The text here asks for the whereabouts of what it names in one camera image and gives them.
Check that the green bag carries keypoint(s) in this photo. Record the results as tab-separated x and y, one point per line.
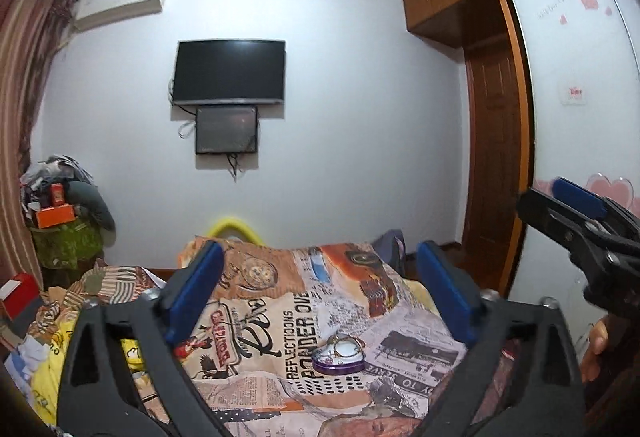
65	244

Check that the yellow cushion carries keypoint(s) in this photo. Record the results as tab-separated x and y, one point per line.
225	222

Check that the purple heart-shaped tin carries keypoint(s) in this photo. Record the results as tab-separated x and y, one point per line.
335	368

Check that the striped patchwork cloth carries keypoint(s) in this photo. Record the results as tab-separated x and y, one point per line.
110	284

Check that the red box with white rim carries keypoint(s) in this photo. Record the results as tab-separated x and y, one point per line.
20	297

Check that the small red box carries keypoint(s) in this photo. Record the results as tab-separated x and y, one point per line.
57	194

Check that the white sliding wardrobe door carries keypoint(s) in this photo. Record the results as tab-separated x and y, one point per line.
575	42

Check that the pile of clothes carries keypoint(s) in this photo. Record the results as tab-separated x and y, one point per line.
85	202

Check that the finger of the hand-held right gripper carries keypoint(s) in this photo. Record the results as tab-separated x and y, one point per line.
577	196
550	214

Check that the wooden door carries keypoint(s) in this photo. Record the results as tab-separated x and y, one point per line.
492	142

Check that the newspaper print blanket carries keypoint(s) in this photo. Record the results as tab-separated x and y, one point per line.
325	297

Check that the small black monitor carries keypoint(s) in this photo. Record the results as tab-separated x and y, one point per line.
226	129

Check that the black wall television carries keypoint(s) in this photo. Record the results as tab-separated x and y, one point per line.
230	69

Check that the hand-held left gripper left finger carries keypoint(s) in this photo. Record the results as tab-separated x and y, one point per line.
195	287

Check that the person's right hand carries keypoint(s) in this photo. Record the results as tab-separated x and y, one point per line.
594	349

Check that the orange box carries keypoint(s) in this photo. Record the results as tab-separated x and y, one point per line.
54	216

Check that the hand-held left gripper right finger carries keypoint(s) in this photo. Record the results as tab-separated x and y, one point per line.
445	292

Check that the yellow printed cloth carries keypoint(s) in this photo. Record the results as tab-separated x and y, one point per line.
35	377

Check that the striped brown curtain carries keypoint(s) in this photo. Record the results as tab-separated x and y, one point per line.
20	92

